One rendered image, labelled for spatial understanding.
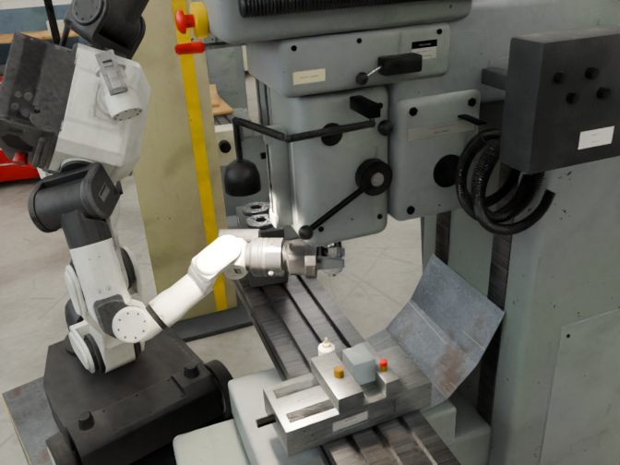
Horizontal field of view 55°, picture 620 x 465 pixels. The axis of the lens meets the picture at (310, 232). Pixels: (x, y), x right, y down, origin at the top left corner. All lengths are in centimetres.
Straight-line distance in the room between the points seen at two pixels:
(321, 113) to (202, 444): 95
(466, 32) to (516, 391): 84
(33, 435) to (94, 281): 112
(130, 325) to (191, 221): 184
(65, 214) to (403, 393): 81
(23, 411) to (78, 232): 127
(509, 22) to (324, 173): 46
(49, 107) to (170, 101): 159
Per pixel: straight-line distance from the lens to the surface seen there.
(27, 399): 251
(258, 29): 100
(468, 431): 167
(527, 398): 157
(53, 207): 132
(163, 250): 314
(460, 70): 121
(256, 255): 131
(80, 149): 134
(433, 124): 119
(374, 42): 109
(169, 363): 218
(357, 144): 114
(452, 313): 158
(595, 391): 172
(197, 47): 121
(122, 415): 199
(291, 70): 104
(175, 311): 133
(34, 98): 136
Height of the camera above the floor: 188
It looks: 26 degrees down
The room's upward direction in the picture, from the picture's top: 3 degrees counter-clockwise
